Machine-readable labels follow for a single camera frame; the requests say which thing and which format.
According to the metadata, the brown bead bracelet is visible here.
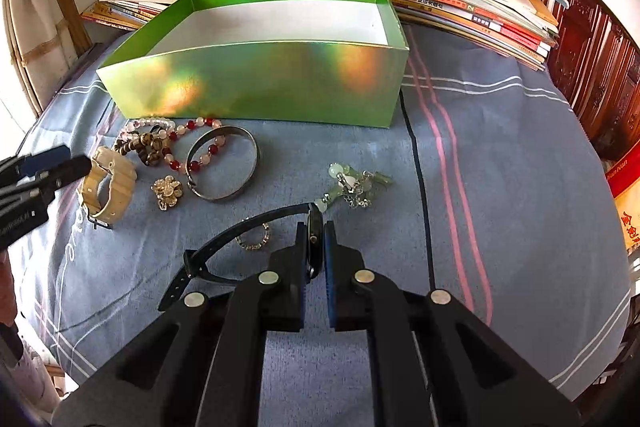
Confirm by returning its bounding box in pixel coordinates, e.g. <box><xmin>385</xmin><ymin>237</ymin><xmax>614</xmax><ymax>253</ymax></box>
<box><xmin>114</xmin><ymin>132</ymin><xmax>168</xmax><ymax>166</ymax></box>

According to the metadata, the black wristwatch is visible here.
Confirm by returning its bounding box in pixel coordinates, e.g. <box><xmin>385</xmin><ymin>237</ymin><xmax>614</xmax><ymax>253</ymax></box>
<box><xmin>159</xmin><ymin>202</ymin><xmax>326</xmax><ymax>312</ymax></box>

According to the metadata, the pale pink bead bracelet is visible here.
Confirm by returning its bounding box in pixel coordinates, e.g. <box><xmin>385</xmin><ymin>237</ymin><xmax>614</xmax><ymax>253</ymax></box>
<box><xmin>117</xmin><ymin>117</ymin><xmax>176</xmax><ymax>142</ymax></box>

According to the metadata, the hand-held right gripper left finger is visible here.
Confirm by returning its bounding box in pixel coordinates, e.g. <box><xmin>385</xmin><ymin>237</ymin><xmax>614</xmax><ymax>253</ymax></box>
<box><xmin>52</xmin><ymin>221</ymin><xmax>309</xmax><ymax>427</ymax></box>

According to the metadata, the red and white bead bracelet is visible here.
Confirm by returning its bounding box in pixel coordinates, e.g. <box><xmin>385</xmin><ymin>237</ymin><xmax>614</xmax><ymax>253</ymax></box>
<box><xmin>165</xmin><ymin>117</ymin><xmax>226</xmax><ymax>175</ymax></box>

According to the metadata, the rhinestone ring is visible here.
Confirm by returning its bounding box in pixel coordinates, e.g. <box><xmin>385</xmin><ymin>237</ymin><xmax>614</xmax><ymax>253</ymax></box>
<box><xmin>235</xmin><ymin>219</ymin><xmax>272</xmax><ymax>252</ymax></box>

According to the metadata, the cream wristwatch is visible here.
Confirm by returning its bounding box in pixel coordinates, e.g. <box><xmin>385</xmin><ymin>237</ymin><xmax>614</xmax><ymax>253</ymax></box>
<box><xmin>80</xmin><ymin>146</ymin><xmax>138</xmax><ymax>224</ymax></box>

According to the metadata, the red wooden headboard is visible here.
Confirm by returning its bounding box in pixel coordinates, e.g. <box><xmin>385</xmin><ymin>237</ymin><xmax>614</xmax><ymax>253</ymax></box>
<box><xmin>501</xmin><ymin>0</ymin><xmax>640</xmax><ymax>162</ymax></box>

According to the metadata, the silver bangle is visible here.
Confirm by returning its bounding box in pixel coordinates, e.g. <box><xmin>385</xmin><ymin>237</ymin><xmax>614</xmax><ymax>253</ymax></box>
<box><xmin>185</xmin><ymin>126</ymin><xmax>262</xmax><ymax>202</ymax></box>

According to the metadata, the red and yellow bag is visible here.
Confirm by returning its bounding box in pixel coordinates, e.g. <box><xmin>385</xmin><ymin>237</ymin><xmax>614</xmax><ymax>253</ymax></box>
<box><xmin>602</xmin><ymin>152</ymin><xmax>640</xmax><ymax>253</ymax></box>

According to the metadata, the cream curtain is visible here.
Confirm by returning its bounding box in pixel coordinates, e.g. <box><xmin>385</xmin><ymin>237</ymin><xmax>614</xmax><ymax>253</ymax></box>
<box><xmin>0</xmin><ymin>0</ymin><xmax>96</xmax><ymax>118</ymax></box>

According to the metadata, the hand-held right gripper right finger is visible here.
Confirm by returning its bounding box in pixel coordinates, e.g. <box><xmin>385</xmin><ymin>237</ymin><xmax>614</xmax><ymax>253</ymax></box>
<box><xmin>324</xmin><ymin>221</ymin><xmax>583</xmax><ymax>427</ymax></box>

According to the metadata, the gold flower brooch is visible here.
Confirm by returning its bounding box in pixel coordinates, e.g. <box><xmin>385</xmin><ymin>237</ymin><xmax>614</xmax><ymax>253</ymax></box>
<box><xmin>151</xmin><ymin>175</ymin><xmax>185</xmax><ymax>211</ymax></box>

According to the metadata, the green cardboard box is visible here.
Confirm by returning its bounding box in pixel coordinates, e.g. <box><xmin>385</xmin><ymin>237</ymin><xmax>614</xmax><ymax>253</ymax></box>
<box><xmin>95</xmin><ymin>0</ymin><xmax>411</xmax><ymax>128</ymax></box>

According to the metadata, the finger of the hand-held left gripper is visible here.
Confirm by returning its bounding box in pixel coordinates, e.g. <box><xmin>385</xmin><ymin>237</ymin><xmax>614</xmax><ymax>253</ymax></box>
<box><xmin>0</xmin><ymin>155</ymin><xmax>93</xmax><ymax>218</ymax></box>
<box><xmin>0</xmin><ymin>145</ymin><xmax>71</xmax><ymax>184</ymax></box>

